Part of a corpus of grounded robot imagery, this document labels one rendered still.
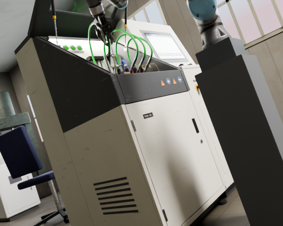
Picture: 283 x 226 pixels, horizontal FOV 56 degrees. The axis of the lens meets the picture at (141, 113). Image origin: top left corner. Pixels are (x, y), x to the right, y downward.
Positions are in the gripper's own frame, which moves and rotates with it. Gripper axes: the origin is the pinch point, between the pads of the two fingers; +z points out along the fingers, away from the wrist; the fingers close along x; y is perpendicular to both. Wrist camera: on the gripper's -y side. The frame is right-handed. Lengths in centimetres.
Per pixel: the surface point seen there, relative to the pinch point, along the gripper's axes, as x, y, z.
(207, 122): 36, 37, 70
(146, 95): -0.1, 35.1, 21.4
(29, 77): -52, -39, 13
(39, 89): -50, -26, 18
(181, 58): 69, -35, 63
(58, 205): -107, -65, 176
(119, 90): -14.4, 37.9, 7.2
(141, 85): -0.1, 31.7, 16.4
